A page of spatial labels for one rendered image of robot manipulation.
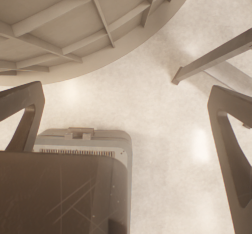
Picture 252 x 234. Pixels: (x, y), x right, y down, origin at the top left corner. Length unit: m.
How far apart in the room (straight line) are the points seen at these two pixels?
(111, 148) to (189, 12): 0.85
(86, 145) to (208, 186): 0.81
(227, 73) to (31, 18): 0.81
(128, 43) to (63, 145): 0.63
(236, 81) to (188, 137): 0.46
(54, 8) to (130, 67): 0.81
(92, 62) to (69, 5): 0.76
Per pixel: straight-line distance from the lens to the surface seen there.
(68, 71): 1.28
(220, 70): 1.04
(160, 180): 1.41
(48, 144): 1.11
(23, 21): 0.54
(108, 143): 1.06
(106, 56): 1.25
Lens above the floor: 1.26
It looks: 83 degrees down
